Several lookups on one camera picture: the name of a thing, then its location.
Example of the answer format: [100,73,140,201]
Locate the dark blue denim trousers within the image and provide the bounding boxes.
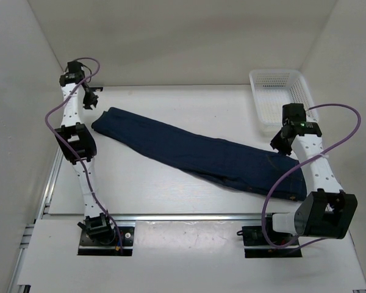
[91,107,299,195]

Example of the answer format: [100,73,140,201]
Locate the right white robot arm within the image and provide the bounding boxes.
[262,103,357,244]

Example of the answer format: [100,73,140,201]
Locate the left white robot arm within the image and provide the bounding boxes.
[55,59,116,245]

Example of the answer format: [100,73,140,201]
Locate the white perforated plastic basket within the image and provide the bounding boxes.
[249,69,319,136]

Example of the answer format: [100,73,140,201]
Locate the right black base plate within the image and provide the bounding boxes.
[236,226,303,259]

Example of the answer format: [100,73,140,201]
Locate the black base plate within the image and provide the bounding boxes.
[77,222,135,256]
[236,226,303,259]

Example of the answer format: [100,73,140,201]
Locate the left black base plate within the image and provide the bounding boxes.
[77,222,135,256]

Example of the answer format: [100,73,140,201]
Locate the aluminium frame rail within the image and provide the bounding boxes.
[12,134,366,292]

